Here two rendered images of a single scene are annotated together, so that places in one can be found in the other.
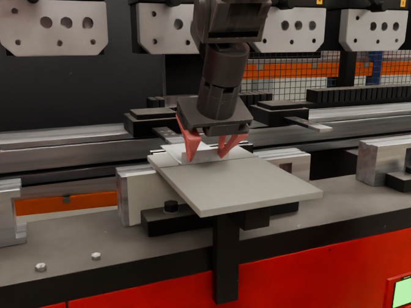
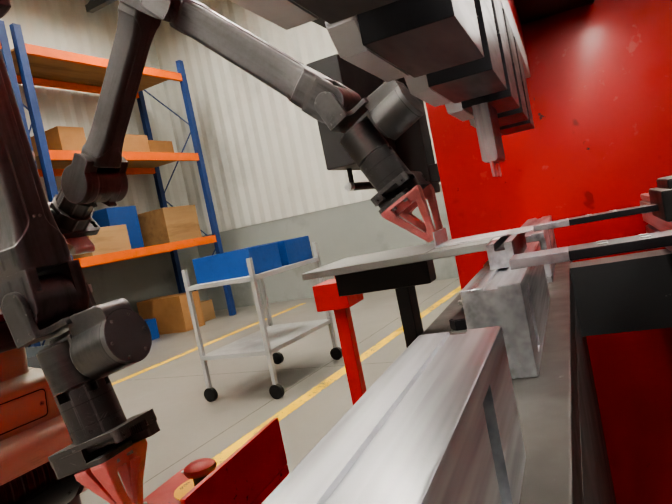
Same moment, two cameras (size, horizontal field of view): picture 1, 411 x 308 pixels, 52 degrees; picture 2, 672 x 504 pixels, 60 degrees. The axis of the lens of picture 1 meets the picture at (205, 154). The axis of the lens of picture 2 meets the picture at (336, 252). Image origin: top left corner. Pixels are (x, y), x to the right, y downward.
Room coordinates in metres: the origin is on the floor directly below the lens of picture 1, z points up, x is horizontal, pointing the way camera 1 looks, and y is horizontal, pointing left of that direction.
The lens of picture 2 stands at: (1.15, -0.71, 1.06)
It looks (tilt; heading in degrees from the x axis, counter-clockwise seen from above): 3 degrees down; 134
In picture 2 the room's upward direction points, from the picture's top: 11 degrees counter-clockwise
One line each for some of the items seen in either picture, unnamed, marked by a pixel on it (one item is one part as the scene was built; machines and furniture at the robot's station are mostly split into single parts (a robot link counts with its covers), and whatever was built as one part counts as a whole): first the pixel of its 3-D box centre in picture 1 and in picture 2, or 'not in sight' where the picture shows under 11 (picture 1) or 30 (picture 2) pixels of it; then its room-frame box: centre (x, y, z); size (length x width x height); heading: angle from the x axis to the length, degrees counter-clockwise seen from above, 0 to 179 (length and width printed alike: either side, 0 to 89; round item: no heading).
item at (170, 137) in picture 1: (161, 126); (637, 202); (0.91, 0.10, 1.01); 0.26 x 0.12 x 0.05; 22
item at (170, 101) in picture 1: (191, 79); (491, 142); (0.76, 0.03, 1.13); 0.10 x 0.02 x 0.10; 112
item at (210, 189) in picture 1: (223, 173); (406, 254); (0.62, -0.03, 1.00); 0.26 x 0.18 x 0.01; 22
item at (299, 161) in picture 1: (218, 183); (515, 296); (0.78, -0.02, 0.92); 0.39 x 0.06 x 0.10; 112
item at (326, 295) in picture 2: not in sight; (352, 360); (-0.76, 1.20, 0.41); 0.25 x 0.20 x 0.83; 22
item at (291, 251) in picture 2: not in sight; (272, 254); (-2.38, 2.19, 0.92); 0.50 x 0.36 x 0.18; 16
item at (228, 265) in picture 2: not in sight; (237, 263); (-2.28, 1.78, 0.92); 0.50 x 0.36 x 0.18; 16
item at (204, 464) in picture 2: not in sight; (201, 476); (0.51, -0.37, 0.79); 0.04 x 0.04 x 0.04
